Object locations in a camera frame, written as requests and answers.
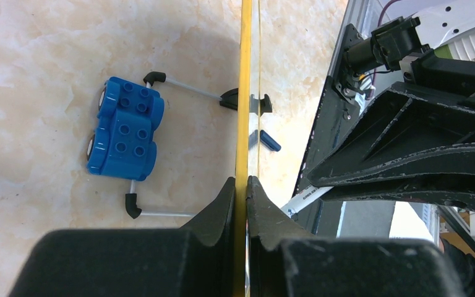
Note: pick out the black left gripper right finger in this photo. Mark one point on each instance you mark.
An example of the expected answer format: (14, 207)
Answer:
(287, 260)

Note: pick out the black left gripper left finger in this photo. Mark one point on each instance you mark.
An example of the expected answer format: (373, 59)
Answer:
(88, 262)

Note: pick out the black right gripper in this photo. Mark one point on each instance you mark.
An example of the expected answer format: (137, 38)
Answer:
(412, 144)

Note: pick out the white whiteboard marker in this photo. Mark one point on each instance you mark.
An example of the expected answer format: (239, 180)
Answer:
(303, 199)

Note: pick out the blue marker cap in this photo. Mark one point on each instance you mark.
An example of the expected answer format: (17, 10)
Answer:
(269, 142)

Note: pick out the yellow framed whiteboard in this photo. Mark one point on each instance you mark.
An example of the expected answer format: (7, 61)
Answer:
(243, 82)

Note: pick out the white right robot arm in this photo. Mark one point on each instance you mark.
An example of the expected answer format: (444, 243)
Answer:
(371, 65)

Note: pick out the blue toy car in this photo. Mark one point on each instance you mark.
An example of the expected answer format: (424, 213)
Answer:
(122, 144)

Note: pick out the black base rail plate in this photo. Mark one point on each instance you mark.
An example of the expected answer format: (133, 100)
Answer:
(333, 118)

